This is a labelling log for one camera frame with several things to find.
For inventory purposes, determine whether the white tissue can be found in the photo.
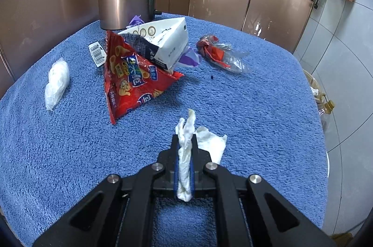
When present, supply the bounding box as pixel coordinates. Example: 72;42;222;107
175;109;228;202

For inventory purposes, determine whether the red snack bag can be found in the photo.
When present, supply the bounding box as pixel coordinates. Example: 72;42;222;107
104;31;183;125

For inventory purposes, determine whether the purple plastic wrapper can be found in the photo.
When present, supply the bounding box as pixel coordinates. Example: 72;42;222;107
128;15;202;69

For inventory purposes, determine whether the clear wrapper with red pieces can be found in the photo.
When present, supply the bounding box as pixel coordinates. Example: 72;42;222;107
197;34;249;73

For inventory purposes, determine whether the white milk carton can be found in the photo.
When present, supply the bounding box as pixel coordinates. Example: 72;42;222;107
117;17;190;75

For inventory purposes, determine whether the blue terry table cloth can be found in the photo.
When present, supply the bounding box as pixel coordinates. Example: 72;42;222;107
1;17;328;246

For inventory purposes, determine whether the barcode label wrapper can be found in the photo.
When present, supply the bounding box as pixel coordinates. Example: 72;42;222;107
89;41;107;68

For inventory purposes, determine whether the cooking oil bottle yellow cap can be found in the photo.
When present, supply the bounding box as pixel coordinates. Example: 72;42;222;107
314;93;335;131

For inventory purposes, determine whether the beige waste basket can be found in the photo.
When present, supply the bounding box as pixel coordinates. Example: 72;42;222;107
303;70;322;100

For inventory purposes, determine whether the white crumpled plastic bag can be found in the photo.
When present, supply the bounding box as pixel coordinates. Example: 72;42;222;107
44;58;69;111

